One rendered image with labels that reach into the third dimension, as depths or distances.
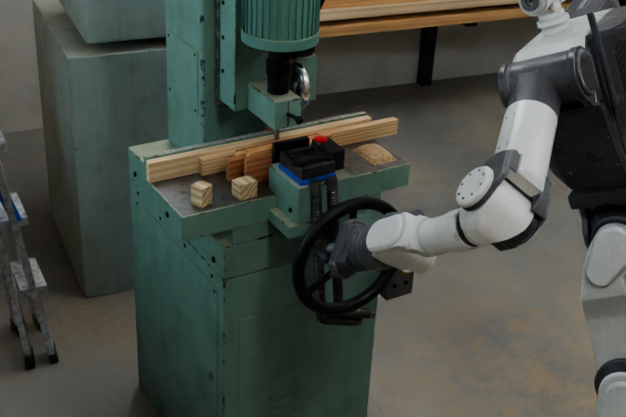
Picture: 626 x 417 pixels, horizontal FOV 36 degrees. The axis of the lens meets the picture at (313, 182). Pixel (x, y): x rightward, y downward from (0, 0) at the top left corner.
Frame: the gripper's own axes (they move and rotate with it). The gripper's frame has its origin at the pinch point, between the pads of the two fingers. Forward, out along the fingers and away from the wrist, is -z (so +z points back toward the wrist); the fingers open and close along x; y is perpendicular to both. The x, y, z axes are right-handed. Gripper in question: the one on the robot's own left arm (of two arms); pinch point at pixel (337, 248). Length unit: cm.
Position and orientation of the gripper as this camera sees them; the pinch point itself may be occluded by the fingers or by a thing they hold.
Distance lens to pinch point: 199.0
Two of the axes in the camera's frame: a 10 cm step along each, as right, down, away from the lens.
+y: -8.3, -4.0, -4.0
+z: 4.7, -0.8, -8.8
